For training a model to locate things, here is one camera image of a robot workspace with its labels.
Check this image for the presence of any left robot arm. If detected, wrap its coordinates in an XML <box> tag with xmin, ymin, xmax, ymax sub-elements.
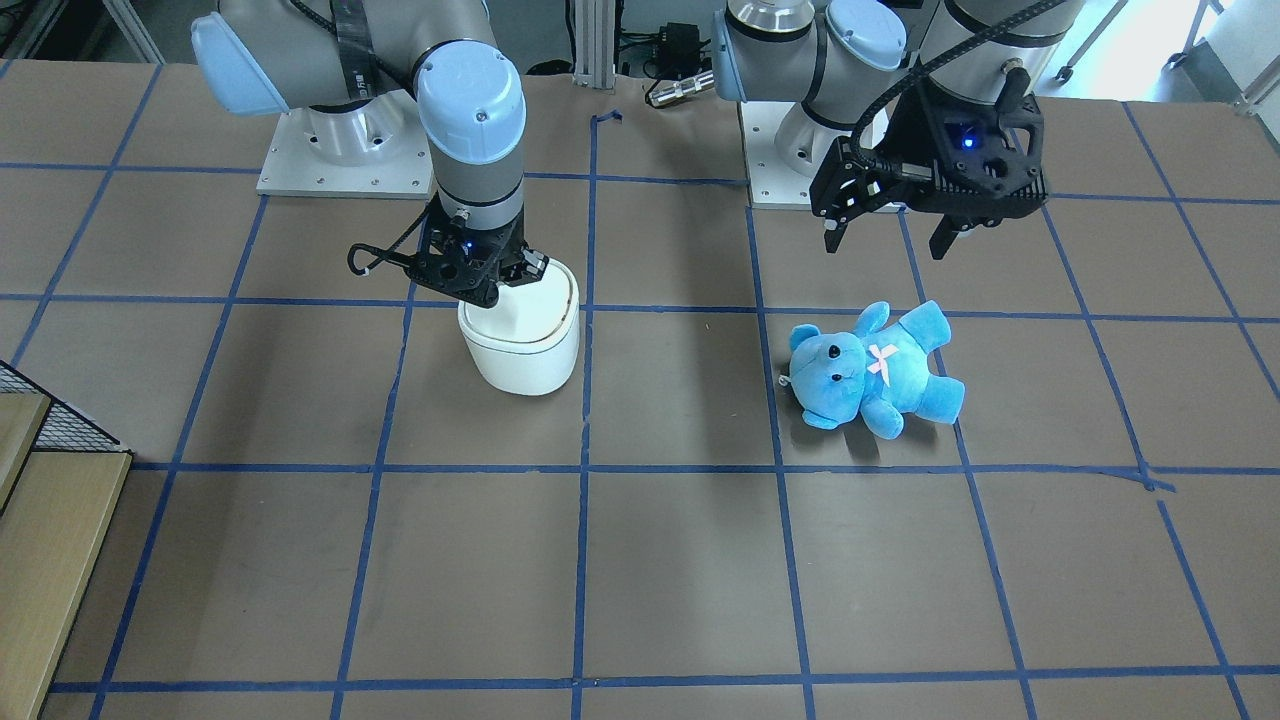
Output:
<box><xmin>710</xmin><ymin>1</ymin><xmax>1082</xmax><ymax>260</ymax></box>

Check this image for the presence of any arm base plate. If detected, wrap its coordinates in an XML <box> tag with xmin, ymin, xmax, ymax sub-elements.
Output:
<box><xmin>739</xmin><ymin>101</ymin><xmax>840</xmax><ymax>211</ymax></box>
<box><xmin>256</xmin><ymin>90</ymin><xmax>433</xmax><ymax>201</ymax></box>

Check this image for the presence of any white trash can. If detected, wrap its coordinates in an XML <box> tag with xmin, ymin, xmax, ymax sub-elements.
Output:
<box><xmin>457</xmin><ymin>259</ymin><xmax>581</xmax><ymax>396</ymax></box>

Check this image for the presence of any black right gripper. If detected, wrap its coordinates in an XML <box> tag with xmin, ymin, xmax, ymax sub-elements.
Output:
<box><xmin>396</xmin><ymin>204</ymin><xmax>549</xmax><ymax>307</ymax></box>

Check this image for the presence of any blue teddy bear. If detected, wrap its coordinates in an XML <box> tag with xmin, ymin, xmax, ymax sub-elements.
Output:
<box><xmin>780</xmin><ymin>300</ymin><xmax>966</xmax><ymax>439</ymax></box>

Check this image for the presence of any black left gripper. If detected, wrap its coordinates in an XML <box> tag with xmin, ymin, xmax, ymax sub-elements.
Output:
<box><xmin>810</xmin><ymin>65</ymin><xmax>1050</xmax><ymax>260</ymax></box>

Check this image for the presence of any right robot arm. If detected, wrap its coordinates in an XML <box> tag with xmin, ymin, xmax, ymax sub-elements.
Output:
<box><xmin>189</xmin><ymin>1</ymin><xmax>549</xmax><ymax>309</ymax></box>

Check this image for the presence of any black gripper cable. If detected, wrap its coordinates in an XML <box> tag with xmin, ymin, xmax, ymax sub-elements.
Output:
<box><xmin>852</xmin><ymin>0</ymin><xmax>1071</xmax><ymax>151</ymax></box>

